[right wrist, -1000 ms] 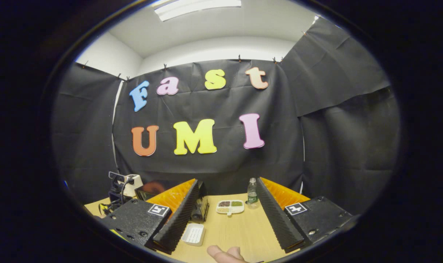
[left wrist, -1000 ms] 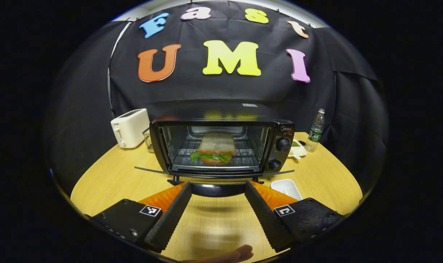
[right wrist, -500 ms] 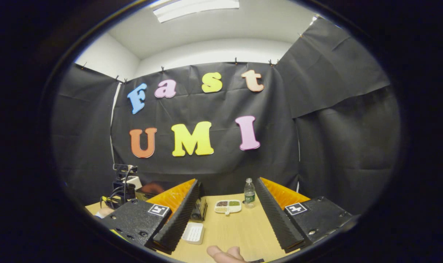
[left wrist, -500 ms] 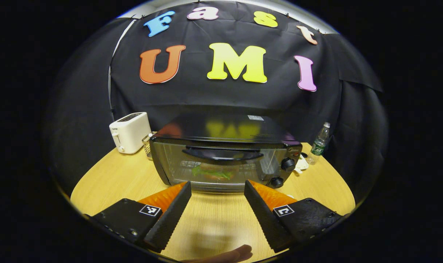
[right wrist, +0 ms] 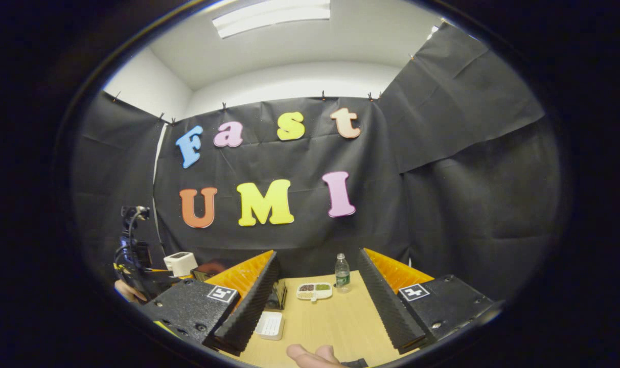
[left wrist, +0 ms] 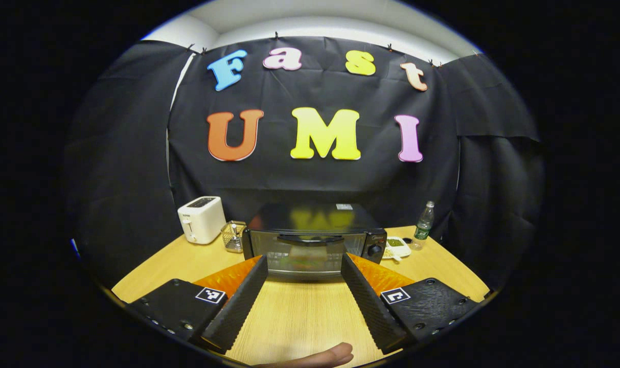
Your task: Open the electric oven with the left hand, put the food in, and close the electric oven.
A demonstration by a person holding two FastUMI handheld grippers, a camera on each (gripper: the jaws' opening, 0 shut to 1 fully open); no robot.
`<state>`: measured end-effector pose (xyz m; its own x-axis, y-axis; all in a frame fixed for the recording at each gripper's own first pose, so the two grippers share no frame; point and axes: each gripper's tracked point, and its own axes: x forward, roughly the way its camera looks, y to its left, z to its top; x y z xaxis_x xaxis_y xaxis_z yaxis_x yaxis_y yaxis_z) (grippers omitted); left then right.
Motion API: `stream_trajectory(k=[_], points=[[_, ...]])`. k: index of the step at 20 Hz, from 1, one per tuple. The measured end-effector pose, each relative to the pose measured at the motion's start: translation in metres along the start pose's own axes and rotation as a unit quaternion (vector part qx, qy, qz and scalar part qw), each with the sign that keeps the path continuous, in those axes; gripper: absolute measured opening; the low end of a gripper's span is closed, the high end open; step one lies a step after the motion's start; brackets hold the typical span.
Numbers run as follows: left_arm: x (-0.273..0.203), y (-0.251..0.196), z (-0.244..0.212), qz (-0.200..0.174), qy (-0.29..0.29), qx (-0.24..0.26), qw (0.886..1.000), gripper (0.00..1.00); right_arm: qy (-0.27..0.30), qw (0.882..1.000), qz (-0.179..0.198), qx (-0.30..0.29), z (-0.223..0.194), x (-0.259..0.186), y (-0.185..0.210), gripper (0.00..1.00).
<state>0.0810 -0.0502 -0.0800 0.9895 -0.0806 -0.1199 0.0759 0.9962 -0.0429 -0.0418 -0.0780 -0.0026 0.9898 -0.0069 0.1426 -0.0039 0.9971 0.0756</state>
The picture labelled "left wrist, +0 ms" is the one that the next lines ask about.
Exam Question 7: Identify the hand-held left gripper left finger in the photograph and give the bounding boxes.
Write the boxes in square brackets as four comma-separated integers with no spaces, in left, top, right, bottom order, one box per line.
[128,254,269,354]

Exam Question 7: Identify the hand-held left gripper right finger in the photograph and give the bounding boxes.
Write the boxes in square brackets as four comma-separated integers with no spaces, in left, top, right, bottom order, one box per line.
[340,252,479,355]

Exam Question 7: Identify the sandwich with lettuce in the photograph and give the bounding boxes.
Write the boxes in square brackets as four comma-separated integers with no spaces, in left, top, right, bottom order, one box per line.
[284,249,337,273]

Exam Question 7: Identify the black electric oven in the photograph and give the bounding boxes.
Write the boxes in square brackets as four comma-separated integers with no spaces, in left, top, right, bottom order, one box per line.
[241,202,388,281]

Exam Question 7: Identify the white divided grain plate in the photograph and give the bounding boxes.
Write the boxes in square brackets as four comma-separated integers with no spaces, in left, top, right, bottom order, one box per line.
[383,236,412,262]

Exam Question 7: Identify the white toaster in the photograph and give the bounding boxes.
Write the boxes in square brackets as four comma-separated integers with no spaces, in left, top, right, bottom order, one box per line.
[177,196,227,245]

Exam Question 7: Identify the clear plastic water bottle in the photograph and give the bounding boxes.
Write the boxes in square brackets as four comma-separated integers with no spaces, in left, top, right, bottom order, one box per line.
[410,200,436,250]

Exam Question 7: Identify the black backdrop cloth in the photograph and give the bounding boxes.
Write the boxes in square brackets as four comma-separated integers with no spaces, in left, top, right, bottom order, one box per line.
[64,37,545,289]

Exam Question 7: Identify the clear wire-frame holder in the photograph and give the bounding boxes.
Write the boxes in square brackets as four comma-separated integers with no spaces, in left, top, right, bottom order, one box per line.
[220,220,247,254]

